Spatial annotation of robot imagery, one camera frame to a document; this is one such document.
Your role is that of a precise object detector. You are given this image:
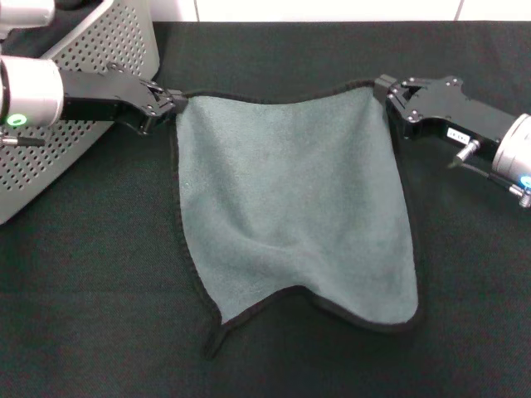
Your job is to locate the wrist connector cable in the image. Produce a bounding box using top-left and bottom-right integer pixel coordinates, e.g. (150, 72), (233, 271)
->
(0, 133), (46, 148)
(446, 138), (531, 208)

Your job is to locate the grey towel with black edge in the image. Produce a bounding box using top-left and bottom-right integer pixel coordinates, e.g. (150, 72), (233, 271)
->
(168, 78), (426, 362)

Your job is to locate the right wrist connector cable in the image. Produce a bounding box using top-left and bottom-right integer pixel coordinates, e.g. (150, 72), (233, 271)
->
(446, 138), (531, 208)

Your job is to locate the black cloth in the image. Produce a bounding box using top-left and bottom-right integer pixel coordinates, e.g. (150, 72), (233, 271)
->
(56, 0), (104, 12)

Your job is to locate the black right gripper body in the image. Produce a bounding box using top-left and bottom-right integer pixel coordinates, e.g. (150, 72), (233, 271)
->
(399, 75), (516, 157)

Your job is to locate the grey perforated storage basket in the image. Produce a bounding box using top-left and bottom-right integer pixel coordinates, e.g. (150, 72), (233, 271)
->
(0, 0), (161, 227)

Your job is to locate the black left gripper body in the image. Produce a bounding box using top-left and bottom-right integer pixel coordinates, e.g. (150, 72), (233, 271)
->
(57, 61), (168, 137)

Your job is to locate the black tablecloth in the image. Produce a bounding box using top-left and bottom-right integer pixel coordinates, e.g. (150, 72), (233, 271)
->
(0, 20), (531, 398)

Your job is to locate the left wrist connector cable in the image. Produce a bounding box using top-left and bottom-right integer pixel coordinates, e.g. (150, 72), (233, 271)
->
(0, 133), (46, 148)

